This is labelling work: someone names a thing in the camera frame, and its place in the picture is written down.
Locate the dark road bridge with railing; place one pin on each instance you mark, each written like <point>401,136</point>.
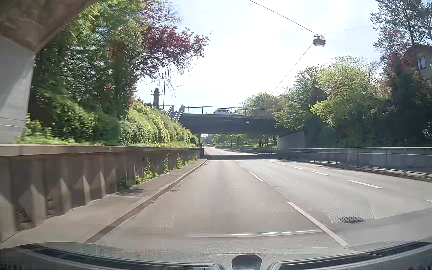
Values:
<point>227,123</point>

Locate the white car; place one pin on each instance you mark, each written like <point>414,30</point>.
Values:
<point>223,111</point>

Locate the grey asphalt road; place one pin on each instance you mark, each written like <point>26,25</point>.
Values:
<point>216,198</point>

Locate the pole with fittings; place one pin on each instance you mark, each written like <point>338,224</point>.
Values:
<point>156,96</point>

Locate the green bushy bank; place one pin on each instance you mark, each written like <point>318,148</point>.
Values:
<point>141,125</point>

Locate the car's own bonnet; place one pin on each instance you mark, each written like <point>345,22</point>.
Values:
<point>216,255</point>

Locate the road markings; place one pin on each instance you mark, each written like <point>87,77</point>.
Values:
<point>315,222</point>

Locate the trees with red foliage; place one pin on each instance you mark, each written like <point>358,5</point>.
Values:
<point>107,56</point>

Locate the row of green trees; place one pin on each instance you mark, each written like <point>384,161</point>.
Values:
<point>351,101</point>

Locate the grey paved pavement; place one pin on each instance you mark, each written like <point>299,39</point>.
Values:
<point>99,213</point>

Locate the grey metal railing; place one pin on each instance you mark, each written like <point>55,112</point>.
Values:
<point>373,159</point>

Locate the grey house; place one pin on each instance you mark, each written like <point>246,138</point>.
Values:
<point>424,63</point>

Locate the concrete bridge overhead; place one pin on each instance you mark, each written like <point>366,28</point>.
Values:
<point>2,75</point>

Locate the grey concrete retaining wall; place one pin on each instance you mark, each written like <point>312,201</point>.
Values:
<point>69,176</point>

